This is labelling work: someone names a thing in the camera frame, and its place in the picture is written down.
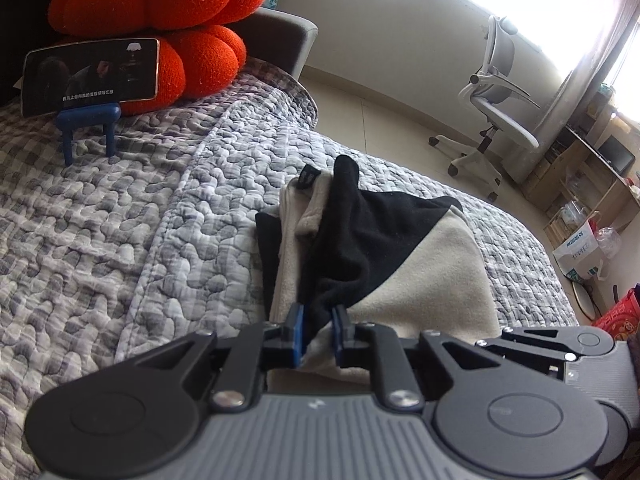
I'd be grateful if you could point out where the white office chair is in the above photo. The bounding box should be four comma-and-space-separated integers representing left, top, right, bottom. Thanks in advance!
429, 15, 544, 204

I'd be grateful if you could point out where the plain beige curtain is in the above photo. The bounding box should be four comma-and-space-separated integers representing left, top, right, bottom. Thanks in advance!
510, 0, 634, 184

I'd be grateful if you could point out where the clear plastic bag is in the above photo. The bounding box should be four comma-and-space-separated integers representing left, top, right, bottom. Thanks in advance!
595, 227, 624, 261

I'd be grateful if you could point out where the wooden shelf desk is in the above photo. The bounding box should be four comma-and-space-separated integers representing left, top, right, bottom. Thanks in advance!
520, 105, 640, 241

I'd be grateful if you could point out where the white paper bag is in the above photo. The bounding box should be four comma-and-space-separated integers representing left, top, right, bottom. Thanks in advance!
552, 217, 609, 281

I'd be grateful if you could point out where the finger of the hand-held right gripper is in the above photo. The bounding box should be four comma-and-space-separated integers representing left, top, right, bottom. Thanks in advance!
499, 326, 581, 348
472, 339, 568, 377

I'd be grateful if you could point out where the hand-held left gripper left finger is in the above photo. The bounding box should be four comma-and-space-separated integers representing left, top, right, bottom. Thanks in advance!
116, 302, 306, 411

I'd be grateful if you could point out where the smartphone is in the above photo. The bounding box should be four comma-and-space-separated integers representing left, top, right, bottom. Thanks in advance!
22, 37, 161, 118

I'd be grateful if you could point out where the blue phone stand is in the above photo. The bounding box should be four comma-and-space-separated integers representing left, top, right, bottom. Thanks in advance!
56, 103, 123, 165

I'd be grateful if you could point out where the beige and black raglan shirt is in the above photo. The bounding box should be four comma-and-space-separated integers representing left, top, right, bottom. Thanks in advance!
255, 155, 504, 386

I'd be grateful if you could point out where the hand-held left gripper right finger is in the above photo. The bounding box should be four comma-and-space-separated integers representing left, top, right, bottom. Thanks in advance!
331, 305, 506, 414

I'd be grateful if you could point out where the grey checked quilted blanket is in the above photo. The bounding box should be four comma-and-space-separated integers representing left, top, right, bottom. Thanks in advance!
0, 57, 581, 463

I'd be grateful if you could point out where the red bag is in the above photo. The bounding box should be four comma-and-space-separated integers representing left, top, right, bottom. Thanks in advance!
592, 285, 640, 341

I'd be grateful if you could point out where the grey sofa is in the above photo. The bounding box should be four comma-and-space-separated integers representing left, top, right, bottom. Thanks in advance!
0, 0, 320, 106

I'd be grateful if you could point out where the black monitor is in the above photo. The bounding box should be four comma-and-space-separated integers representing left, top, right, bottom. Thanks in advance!
597, 137, 636, 176

